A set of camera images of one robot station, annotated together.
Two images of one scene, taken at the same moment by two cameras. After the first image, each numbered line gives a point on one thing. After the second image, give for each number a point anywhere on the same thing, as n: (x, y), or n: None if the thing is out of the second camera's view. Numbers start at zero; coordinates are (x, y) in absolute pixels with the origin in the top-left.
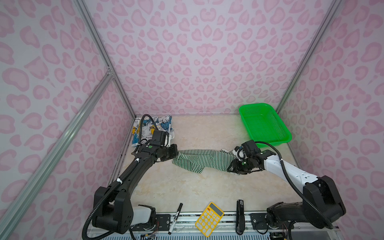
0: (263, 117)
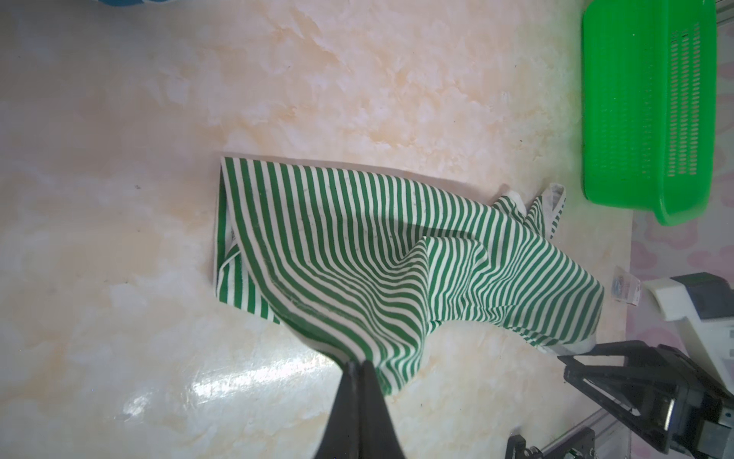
0: (649, 103)
